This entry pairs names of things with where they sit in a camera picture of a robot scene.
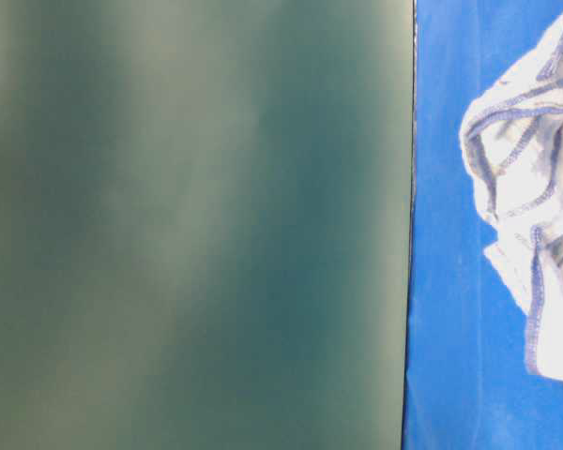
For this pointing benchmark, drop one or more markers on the white blue-striped towel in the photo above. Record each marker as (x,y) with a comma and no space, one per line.
(512,146)

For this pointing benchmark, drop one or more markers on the blue table cloth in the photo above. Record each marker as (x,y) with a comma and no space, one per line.
(466,386)

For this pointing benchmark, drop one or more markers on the blurred green panel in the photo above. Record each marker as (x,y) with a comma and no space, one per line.
(203,223)

